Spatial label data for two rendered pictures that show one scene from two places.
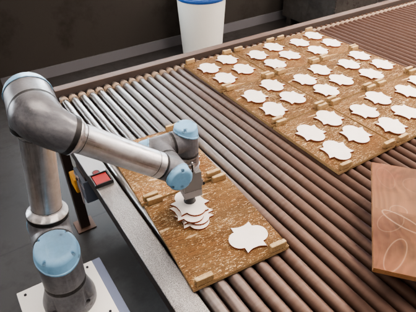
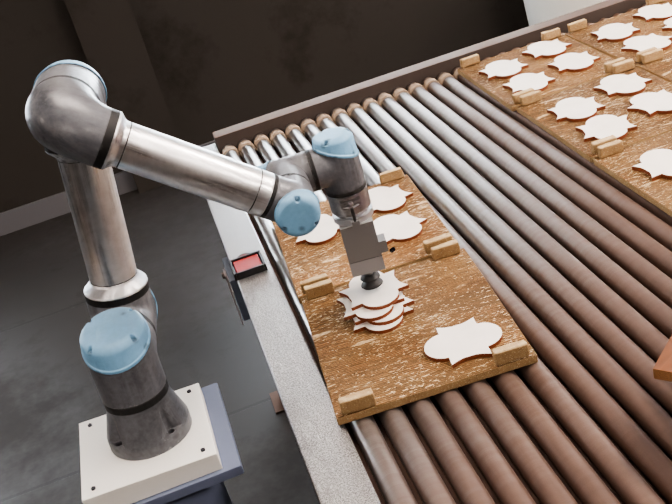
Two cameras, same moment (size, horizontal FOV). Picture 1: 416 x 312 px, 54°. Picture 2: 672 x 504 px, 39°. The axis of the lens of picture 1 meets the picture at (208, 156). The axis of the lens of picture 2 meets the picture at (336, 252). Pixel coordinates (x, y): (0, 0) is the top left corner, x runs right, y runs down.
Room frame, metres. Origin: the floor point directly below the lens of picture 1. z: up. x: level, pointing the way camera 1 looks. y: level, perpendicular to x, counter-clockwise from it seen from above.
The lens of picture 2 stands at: (-0.37, -0.53, 1.90)
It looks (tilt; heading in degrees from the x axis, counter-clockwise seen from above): 28 degrees down; 25
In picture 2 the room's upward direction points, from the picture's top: 16 degrees counter-clockwise
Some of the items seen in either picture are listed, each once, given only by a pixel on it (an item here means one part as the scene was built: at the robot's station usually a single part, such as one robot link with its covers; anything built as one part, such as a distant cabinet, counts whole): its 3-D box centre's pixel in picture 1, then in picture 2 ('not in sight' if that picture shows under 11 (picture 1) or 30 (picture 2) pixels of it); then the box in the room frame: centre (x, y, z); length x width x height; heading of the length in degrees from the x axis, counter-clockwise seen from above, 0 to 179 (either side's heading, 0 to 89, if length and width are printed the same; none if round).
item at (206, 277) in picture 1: (203, 278); (357, 401); (0.75, 0.02, 0.95); 0.06 x 0.02 x 0.03; 117
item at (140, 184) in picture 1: (162, 161); (358, 233); (1.35, 0.19, 0.93); 0.41 x 0.35 x 0.02; 29
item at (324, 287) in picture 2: (154, 200); (319, 289); (1.10, 0.20, 0.95); 0.06 x 0.02 x 0.03; 117
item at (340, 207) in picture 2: (187, 159); (349, 200); (1.06, 0.07, 1.16); 0.08 x 0.08 x 0.05
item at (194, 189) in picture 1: (192, 176); (365, 235); (1.06, 0.06, 1.09); 0.10 x 0.09 x 0.16; 113
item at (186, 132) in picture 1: (185, 139); (337, 161); (1.06, 0.07, 1.24); 0.09 x 0.08 x 0.11; 118
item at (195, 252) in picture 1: (212, 225); (408, 327); (0.99, -0.01, 0.93); 0.41 x 0.35 x 0.02; 27
